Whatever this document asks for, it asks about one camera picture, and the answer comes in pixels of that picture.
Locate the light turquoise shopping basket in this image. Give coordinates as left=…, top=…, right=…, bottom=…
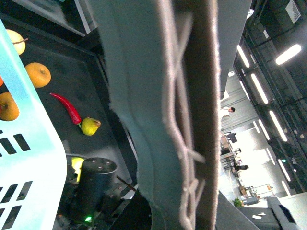
left=0, top=25, right=67, bottom=230

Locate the yellow green pear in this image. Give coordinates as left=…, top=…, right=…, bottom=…
left=81, top=117, right=101, bottom=136

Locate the green white apple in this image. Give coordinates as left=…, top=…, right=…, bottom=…
left=71, top=157, right=84, bottom=182

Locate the white pear with stem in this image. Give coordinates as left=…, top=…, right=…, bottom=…
left=6, top=29, right=28, bottom=55

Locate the black metal fruit shelf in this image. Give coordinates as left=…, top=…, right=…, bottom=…
left=0, top=0, right=144, bottom=230

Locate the red chili pepper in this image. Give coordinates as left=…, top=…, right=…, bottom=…
left=50, top=92, right=82, bottom=127

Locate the golden yellow apple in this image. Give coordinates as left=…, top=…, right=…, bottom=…
left=25, top=62, right=51, bottom=88

